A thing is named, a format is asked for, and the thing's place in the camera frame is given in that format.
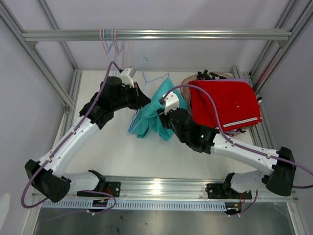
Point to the black white patterned trousers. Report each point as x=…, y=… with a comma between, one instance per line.
x=208, y=75

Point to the black mounting plate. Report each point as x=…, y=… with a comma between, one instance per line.
x=219, y=191
x=112, y=188

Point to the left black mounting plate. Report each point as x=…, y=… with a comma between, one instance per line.
x=112, y=188

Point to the teal trousers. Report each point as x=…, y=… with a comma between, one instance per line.
x=146, y=119

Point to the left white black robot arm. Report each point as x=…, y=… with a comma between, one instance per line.
x=47, y=175

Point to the red trousers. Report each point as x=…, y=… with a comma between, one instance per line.
x=214, y=88

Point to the pale blue wire hanger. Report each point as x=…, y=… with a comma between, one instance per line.
x=146, y=80

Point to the lilac trousers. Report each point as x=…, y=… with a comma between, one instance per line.
x=242, y=79

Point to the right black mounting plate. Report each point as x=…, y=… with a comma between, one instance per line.
x=219, y=191

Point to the slotted grey cable duct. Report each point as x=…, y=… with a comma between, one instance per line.
x=137, y=205

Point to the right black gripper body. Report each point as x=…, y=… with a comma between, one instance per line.
x=165, y=119

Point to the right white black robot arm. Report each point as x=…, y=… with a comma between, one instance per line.
x=274, y=169

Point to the translucent brown plastic basin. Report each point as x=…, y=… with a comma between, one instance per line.
x=185, y=90

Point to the salmon pink wire hanger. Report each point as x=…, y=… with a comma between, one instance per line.
x=126, y=53

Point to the aluminium hanging rail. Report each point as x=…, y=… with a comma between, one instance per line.
x=156, y=34

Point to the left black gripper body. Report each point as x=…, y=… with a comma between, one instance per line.
x=129, y=98

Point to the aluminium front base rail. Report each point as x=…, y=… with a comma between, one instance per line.
x=167, y=189

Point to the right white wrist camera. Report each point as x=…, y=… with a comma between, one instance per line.
x=171, y=102

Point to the light blue wire hanger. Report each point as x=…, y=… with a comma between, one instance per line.
x=112, y=51

